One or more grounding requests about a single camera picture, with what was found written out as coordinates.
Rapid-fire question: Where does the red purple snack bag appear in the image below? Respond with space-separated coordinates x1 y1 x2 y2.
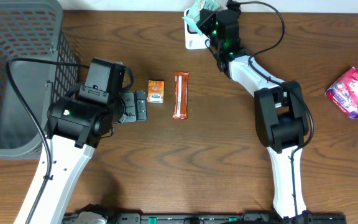
325 67 358 119

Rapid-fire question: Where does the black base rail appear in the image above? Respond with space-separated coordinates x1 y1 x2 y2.
61 204 347 224

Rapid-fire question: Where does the teal snack packet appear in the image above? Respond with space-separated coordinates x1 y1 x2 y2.
182 0 220 29

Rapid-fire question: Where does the orange tissue pack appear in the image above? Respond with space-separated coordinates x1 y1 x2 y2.
147 80 164 103

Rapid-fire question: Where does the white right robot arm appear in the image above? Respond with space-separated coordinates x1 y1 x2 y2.
196 5 313 223

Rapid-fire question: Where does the orange chocolate bar wrapper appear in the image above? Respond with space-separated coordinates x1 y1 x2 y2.
172 72 189 119

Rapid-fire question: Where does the grey plastic mesh basket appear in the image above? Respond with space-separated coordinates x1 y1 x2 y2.
0 0 78 159

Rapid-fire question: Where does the white barcode scanner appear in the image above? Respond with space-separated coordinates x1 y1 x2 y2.
182 8 209 50

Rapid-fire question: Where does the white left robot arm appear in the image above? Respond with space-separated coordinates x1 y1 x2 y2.
15 86 147 223

